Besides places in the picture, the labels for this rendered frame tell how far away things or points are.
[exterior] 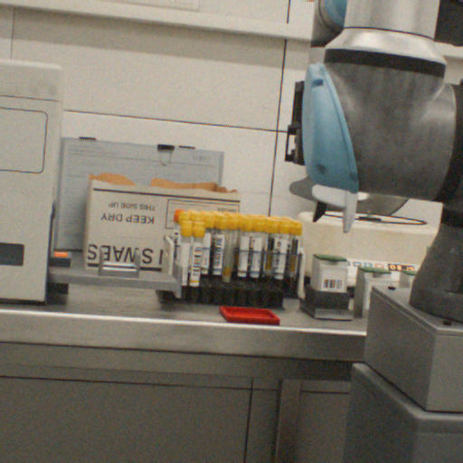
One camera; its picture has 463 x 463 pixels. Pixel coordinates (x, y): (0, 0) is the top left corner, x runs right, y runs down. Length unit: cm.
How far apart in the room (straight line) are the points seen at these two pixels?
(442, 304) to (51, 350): 52
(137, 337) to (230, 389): 76
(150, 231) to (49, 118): 37
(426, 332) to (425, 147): 17
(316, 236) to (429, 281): 64
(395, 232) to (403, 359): 64
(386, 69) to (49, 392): 119
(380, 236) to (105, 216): 44
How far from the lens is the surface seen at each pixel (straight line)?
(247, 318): 118
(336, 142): 85
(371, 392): 97
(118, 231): 148
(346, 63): 87
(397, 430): 90
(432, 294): 91
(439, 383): 86
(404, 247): 155
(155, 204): 147
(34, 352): 119
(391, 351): 96
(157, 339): 116
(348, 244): 153
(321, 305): 128
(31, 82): 118
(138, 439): 191
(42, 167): 117
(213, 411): 191
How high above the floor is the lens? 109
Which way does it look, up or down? 5 degrees down
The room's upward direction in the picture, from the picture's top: 5 degrees clockwise
